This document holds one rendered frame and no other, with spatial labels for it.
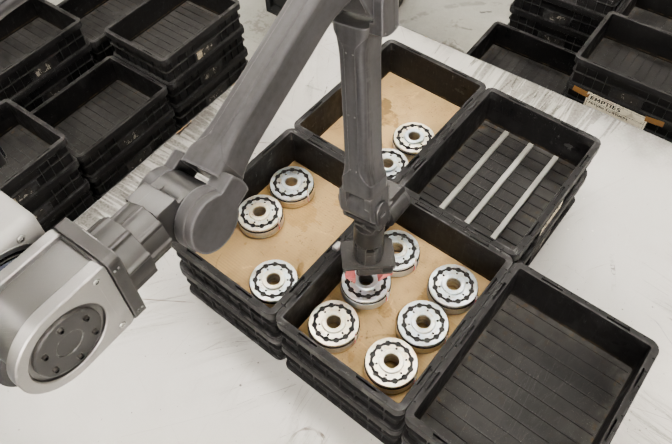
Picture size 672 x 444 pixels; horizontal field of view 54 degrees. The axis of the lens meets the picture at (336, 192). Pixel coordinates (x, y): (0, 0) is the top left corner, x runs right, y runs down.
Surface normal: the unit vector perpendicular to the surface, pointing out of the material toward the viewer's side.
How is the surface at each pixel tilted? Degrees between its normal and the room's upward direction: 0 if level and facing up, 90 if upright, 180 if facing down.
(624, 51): 0
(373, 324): 0
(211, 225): 81
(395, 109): 0
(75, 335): 90
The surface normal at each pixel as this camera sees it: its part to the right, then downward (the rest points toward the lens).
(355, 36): -0.61, 0.53
